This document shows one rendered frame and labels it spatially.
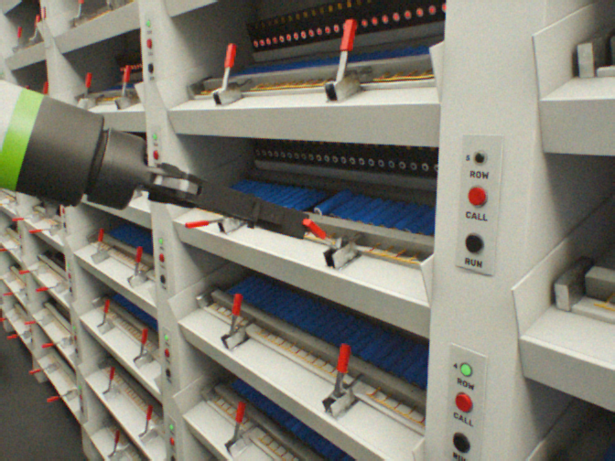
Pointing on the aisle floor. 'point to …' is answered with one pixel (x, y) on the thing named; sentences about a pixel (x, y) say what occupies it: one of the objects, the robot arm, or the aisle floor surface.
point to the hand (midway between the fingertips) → (280, 219)
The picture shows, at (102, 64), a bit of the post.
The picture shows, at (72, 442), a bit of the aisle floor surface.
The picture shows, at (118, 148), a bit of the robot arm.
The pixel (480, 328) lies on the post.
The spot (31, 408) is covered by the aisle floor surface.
